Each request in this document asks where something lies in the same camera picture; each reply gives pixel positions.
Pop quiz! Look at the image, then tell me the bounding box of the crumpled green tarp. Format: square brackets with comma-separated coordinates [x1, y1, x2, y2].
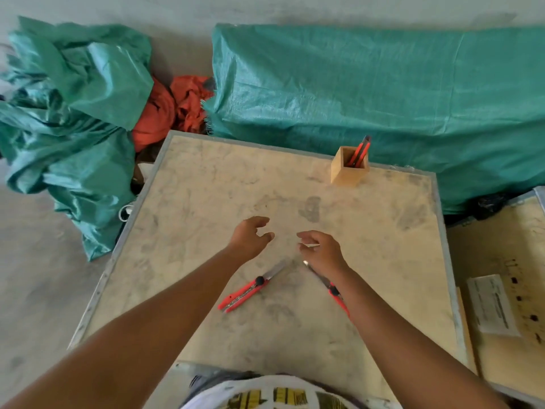
[0, 15, 155, 263]

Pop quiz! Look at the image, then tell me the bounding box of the person's right forearm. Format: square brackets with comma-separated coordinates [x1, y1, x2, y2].
[334, 268, 510, 409]

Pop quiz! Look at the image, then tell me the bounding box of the person's left hand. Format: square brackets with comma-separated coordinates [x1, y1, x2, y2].
[226, 216, 276, 263]

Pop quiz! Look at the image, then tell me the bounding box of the person's left forearm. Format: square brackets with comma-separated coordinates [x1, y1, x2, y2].
[0, 247, 248, 409]

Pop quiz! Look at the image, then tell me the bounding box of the black plastic bag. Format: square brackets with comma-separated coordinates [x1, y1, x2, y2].
[468, 193, 513, 220]

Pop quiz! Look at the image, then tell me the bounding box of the white paper label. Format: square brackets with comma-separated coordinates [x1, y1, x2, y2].
[466, 274, 523, 338]

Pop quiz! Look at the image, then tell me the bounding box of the orange cloth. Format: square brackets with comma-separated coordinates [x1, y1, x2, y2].
[131, 75, 215, 153]

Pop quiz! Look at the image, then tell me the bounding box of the wooden pen holder box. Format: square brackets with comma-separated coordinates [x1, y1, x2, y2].
[330, 146, 370, 187]

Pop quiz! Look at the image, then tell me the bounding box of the large spread green tarp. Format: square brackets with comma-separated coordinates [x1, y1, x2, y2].
[203, 23, 545, 216]

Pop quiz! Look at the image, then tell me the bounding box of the person's right hand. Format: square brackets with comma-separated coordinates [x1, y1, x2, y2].
[297, 230, 352, 286]

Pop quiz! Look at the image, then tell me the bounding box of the red utility knife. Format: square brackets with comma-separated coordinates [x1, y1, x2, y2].
[217, 260, 293, 314]
[303, 260, 351, 317]
[353, 135, 372, 168]
[347, 142, 367, 168]

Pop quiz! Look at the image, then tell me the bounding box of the white printed shirt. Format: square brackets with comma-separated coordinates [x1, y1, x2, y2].
[181, 371, 368, 409]

